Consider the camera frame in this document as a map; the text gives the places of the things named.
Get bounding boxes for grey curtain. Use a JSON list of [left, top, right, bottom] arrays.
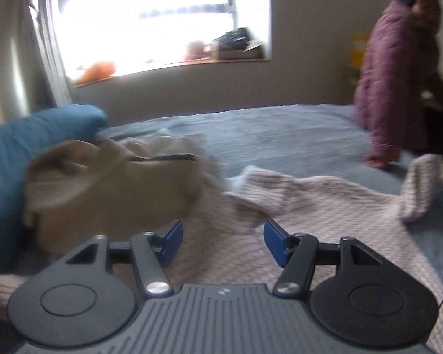
[[22, 0, 74, 109]]

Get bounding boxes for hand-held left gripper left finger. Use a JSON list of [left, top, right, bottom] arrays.
[[64, 219, 185, 299]]

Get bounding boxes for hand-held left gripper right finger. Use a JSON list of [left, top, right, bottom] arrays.
[[263, 219, 386, 299]]

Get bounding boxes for beige hooded jacket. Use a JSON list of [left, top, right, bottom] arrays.
[[22, 136, 222, 255]]

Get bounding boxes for grey bed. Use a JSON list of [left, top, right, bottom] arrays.
[[0, 103, 443, 354]]

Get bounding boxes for blue pillow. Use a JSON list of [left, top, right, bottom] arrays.
[[0, 104, 108, 273]]

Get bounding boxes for houndstooth knit sweater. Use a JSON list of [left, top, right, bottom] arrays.
[[0, 154, 443, 354]]

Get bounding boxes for yellow box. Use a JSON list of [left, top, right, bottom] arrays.
[[349, 34, 370, 69]]

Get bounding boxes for dark bundled clothes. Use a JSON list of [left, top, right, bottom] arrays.
[[212, 27, 252, 50]]

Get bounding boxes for orange cloth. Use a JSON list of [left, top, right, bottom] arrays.
[[76, 61, 118, 83]]

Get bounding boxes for cardboard box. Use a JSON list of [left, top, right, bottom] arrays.
[[212, 42, 263, 60]]

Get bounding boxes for bright window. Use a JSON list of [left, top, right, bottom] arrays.
[[52, 0, 272, 87]]

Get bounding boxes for pink round object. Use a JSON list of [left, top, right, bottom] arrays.
[[185, 40, 207, 61]]

